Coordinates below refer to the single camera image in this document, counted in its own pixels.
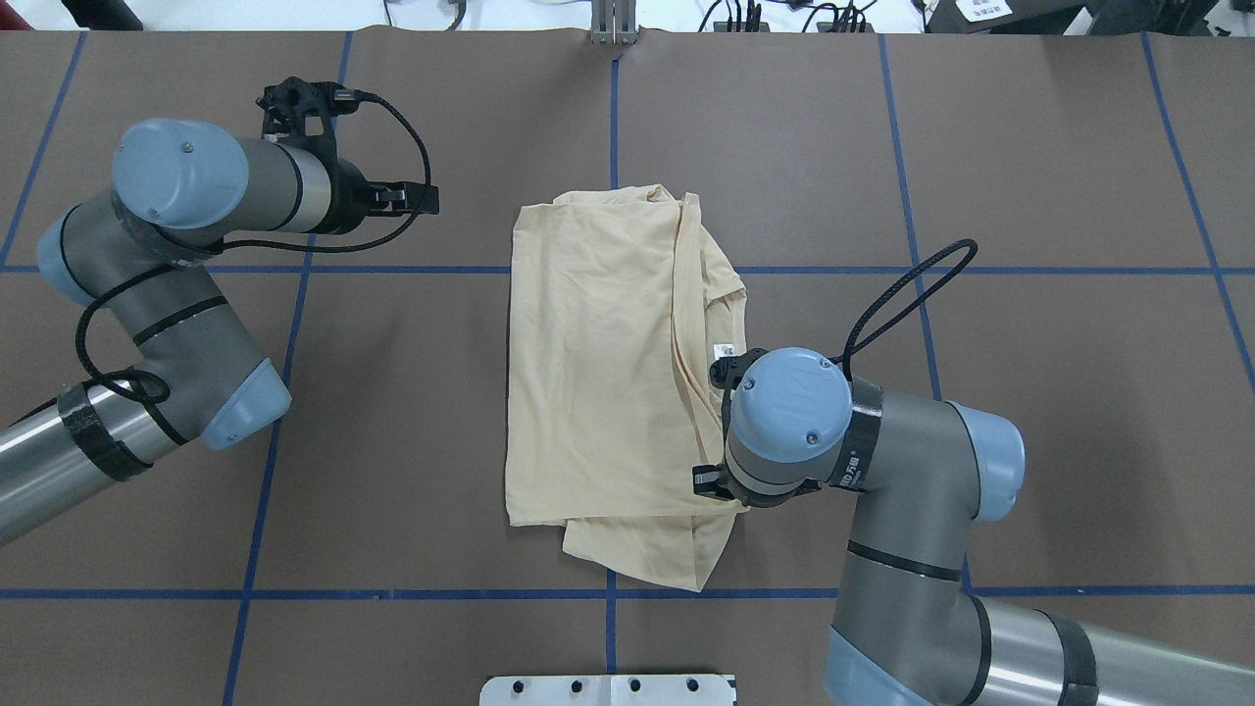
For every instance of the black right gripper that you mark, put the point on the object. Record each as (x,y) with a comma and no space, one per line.
(708,479)

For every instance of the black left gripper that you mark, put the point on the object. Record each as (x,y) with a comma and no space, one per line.
(347,201)

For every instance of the cream long-sleeve printed shirt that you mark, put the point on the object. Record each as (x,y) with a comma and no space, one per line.
(620,301)

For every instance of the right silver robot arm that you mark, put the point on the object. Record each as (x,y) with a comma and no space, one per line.
(905,631)

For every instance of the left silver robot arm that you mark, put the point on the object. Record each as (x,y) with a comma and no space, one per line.
(166,358)

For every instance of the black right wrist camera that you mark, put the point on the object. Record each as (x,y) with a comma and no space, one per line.
(728,372)

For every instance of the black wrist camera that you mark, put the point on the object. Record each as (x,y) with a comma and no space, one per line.
(300,114)
(728,372)

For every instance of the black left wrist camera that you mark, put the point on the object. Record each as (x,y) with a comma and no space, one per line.
(300,114)

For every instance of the aluminium frame post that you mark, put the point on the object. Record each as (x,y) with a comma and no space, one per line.
(613,22)

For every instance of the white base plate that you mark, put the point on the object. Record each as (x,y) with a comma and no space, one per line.
(638,689)

